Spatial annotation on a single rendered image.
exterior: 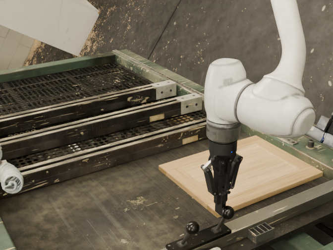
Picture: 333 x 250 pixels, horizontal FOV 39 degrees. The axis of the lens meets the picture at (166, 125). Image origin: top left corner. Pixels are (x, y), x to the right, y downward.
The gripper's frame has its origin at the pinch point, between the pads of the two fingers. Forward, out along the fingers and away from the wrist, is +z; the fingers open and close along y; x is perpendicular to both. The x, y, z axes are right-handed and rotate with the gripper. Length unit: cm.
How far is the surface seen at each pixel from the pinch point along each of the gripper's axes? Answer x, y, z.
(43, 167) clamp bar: -61, 32, 8
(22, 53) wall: -574, -95, 109
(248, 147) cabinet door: -42, -47, 14
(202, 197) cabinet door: -21.6, -9.5, 13.7
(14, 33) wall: -571, -87, 79
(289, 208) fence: 0.8, -27.4, 11.6
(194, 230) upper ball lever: 5.3, 12.7, 1.0
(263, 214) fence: -1.0, -18.1, 11.6
